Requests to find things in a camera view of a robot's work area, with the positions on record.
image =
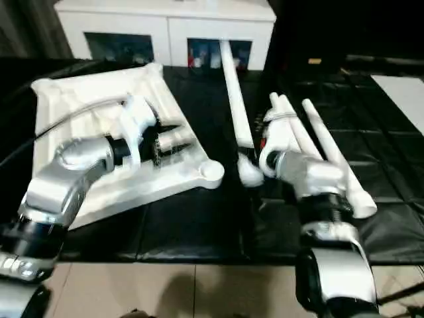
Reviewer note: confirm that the white plastic table leg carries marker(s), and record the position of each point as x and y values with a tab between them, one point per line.
299	132
240	116
276	102
331	149

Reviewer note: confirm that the white plastic table top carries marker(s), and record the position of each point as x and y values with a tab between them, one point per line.
83	89

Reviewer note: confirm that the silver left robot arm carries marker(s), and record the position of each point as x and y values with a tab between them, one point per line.
59	185

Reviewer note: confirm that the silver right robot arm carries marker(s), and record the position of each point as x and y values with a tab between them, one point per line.
318	175

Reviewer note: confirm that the small white bottle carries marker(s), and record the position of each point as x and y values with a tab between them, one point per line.
197	63
216	62

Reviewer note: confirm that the black mat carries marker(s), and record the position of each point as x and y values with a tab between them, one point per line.
205	215

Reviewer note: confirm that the small red item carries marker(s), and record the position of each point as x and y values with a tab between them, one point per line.
191	58

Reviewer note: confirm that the small yellow tag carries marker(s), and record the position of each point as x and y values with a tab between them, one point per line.
314	60

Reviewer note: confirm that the white cabinet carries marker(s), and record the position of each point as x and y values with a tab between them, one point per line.
165	23

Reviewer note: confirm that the black side table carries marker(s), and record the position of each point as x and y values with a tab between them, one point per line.
381	64

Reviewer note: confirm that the white flat board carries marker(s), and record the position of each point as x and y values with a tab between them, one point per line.
404	96

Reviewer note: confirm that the grey curtain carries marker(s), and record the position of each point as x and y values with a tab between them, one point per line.
30	26

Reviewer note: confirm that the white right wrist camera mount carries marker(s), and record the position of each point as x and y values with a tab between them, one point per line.
278	132

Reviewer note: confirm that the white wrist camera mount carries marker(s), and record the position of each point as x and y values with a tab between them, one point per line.
278	132
136	119

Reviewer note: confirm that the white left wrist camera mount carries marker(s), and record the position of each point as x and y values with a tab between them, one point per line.
136	119

